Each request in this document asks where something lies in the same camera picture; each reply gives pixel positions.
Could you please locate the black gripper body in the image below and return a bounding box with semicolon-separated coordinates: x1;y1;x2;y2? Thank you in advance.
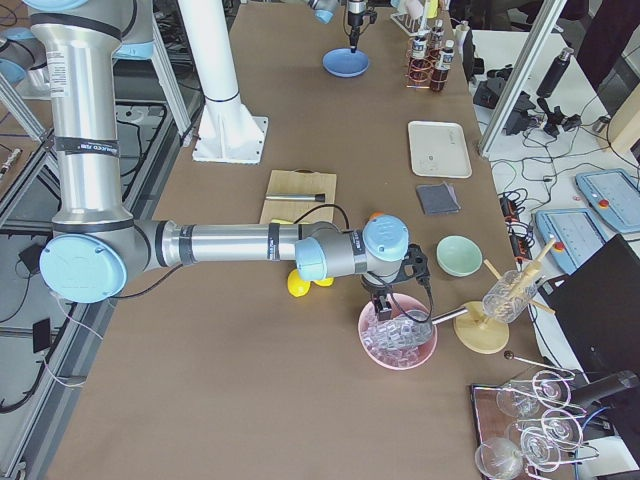
345;0;367;37
360;270;406;302

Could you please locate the blue round plate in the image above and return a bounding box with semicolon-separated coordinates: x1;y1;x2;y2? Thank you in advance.
322;48;370;78

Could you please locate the metal ice scoop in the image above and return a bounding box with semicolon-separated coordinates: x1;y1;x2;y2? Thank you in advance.
399;307;468;340

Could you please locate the pink bowl with ice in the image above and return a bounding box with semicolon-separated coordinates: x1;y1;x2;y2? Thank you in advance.
358;294;438;370

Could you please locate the whole lemon lower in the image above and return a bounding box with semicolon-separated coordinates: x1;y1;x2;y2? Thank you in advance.
314;277;334;287

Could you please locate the whole lemon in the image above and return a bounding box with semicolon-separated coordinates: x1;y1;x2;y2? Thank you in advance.
314;277;334;287
286;269;311;298

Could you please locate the tea bottle back right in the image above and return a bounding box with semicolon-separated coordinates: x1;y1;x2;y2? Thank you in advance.
411;29;430;53

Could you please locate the tea bottle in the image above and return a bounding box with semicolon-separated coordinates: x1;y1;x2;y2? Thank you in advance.
428;19;444;61
411;29;430;53
429;40;455;92

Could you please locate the whole lemon upper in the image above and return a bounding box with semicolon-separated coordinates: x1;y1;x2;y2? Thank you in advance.
286;269;311;298

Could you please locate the tea bottle back left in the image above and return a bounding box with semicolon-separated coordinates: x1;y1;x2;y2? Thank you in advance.
428;19;444;61

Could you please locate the light green bowl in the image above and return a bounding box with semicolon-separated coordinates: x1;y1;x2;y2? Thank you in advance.
436;235;483;277

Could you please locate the tea bottle front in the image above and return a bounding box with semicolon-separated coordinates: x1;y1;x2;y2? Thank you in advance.
429;40;455;92

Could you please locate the wooden cup stand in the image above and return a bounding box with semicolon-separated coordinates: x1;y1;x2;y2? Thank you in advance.
453;239;554;354

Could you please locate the steel muddler black tip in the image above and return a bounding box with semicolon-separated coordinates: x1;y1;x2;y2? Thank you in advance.
265;193;326;203

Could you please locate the grey folded cloth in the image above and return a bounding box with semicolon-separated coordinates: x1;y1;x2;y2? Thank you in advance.
416;182;461;216

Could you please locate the clear glass on stand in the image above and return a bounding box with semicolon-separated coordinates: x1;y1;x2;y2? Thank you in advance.
482;270;537;324

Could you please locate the cream rabbit tray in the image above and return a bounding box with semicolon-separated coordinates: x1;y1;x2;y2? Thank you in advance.
408;120;472;179

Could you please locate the bamboo cutting board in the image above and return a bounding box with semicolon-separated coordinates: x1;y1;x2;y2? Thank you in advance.
260;170;337;224

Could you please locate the wine glass rack tray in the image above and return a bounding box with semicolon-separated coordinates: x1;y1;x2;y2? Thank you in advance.
470;369;599;479

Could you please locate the teach pendant near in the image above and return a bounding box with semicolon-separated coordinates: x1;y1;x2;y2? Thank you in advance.
534;208;609;274

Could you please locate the teach pendant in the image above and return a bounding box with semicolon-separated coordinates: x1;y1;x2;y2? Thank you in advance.
575;169;639;234
534;208;609;274

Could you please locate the teach pendant far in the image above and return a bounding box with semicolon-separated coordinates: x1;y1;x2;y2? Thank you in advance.
575;169;639;234

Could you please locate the right black cable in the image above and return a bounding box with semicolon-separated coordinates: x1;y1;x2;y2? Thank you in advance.
294;203;435;326

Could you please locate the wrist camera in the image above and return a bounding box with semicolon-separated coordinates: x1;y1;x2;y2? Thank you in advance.
402;243;431;287

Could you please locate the copper wire bottle rack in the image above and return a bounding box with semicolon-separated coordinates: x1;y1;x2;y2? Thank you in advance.
405;50;436;89

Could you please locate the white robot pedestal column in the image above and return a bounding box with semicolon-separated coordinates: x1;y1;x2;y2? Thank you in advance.
179;0;268;165

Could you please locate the aluminium frame post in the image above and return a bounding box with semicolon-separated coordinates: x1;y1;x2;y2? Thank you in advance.
478;0;566;158

